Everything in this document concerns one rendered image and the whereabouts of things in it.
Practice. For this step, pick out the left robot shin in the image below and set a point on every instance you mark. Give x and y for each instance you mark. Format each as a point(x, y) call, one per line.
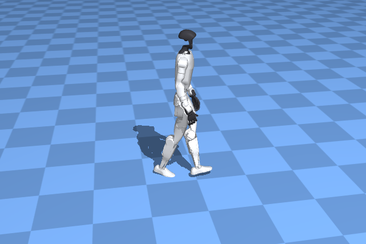
point(193, 149)

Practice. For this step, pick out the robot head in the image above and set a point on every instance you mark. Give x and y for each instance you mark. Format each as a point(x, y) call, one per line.
point(186, 35)

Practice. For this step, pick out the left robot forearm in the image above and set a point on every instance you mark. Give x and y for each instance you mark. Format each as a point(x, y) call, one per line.
point(189, 90)

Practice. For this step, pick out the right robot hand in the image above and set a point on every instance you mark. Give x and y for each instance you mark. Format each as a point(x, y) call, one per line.
point(191, 117)

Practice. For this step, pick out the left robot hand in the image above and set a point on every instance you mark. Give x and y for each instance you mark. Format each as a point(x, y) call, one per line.
point(195, 101)

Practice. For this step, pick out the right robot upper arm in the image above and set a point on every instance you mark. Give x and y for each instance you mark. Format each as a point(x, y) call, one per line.
point(182, 65)

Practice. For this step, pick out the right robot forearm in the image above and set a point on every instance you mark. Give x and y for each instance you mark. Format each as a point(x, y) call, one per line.
point(183, 99)

